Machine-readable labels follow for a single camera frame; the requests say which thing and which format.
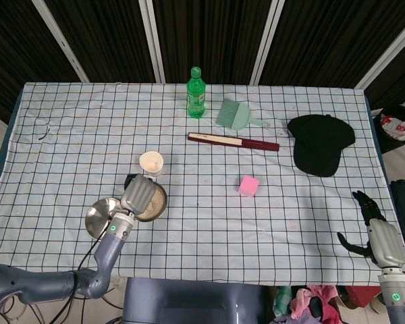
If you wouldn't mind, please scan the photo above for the pink cloth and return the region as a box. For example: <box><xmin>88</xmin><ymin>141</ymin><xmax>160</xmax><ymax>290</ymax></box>
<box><xmin>290</xmin><ymin>285</ymin><xmax>341</xmax><ymax>321</ymax></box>

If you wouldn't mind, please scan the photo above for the green plastic soda bottle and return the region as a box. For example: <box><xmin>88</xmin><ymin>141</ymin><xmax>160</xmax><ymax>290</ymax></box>
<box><xmin>186</xmin><ymin>66</ymin><xmax>207</xmax><ymax>119</ymax></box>

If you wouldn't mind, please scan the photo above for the pink foam cube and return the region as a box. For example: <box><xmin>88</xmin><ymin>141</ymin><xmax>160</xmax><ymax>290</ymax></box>
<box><xmin>238</xmin><ymin>175</ymin><xmax>260</xmax><ymax>198</ymax></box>

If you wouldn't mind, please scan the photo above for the mint green brush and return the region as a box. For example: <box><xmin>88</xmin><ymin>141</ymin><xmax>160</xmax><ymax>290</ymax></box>
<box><xmin>215</xmin><ymin>98</ymin><xmax>271</xmax><ymax>131</ymax></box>

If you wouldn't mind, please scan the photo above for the white black checked tablecloth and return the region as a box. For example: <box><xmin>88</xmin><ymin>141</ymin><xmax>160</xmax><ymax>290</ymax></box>
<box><xmin>0</xmin><ymin>82</ymin><xmax>405</xmax><ymax>287</ymax></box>

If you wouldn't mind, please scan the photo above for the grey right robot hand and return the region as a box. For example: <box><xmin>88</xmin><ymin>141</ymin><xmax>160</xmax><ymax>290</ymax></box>
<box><xmin>337</xmin><ymin>190</ymin><xmax>405</xmax><ymax>269</ymax></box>

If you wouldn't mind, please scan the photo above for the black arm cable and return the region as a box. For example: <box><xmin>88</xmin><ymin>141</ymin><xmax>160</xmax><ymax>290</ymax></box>
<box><xmin>76</xmin><ymin>231</ymin><xmax>105</xmax><ymax>273</ymax></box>

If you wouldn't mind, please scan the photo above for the black baseball cap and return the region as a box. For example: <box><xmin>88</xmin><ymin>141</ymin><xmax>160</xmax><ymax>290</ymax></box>
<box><xmin>287</xmin><ymin>114</ymin><xmax>356</xmax><ymax>178</ymax></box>

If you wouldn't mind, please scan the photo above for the dark red folded fan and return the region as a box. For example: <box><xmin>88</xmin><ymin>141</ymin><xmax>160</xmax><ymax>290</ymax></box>
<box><xmin>187</xmin><ymin>132</ymin><xmax>280</xmax><ymax>153</ymax></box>

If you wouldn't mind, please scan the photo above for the black bag with red print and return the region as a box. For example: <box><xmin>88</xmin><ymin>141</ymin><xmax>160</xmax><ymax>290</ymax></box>
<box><xmin>371</xmin><ymin>105</ymin><xmax>405</xmax><ymax>155</ymax></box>

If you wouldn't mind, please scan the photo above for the round metal bowl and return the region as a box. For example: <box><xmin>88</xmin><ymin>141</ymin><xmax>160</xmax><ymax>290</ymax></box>
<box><xmin>134</xmin><ymin>184</ymin><xmax>169</xmax><ymax>223</ymax></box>

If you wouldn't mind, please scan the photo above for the green cloth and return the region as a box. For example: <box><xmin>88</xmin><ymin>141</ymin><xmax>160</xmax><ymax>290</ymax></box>
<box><xmin>273</xmin><ymin>286</ymin><xmax>293</xmax><ymax>317</ymax></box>

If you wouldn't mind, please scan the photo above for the flat metal plate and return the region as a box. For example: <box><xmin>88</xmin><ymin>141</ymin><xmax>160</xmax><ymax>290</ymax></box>
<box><xmin>84</xmin><ymin>198</ymin><xmax>131</xmax><ymax>241</ymax></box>

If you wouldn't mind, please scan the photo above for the blue-grey robot torso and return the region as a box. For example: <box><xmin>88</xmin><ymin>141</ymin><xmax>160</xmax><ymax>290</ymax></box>
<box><xmin>123</xmin><ymin>277</ymin><xmax>267</xmax><ymax>324</ymax></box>

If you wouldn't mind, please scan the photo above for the white paper cup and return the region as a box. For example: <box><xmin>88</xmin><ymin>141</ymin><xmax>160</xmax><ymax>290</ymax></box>
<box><xmin>139</xmin><ymin>151</ymin><xmax>165</xmax><ymax>179</ymax></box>

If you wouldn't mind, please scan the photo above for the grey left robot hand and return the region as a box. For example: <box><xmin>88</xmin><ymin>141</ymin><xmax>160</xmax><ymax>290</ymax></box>
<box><xmin>120</xmin><ymin>173</ymin><xmax>158</xmax><ymax>216</ymax></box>

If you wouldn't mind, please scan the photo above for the white partition post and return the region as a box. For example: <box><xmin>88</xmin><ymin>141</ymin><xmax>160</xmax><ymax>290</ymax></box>
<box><xmin>356</xmin><ymin>15</ymin><xmax>405</xmax><ymax>90</ymax></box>
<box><xmin>32</xmin><ymin>0</ymin><xmax>89</xmax><ymax>83</ymax></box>
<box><xmin>249</xmin><ymin>0</ymin><xmax>285</xmax><ymax>85</ymax></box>
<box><xmin>138</xmin><ymin>0</ymin><xmax>166</xmax><ymax>84</ymax></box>

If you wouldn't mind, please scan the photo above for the red box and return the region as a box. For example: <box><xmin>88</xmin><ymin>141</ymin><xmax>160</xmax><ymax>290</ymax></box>
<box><xmin>343</xmin><ymin>286</ymin><xmax>383</xmax><ymax>310</ymax></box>

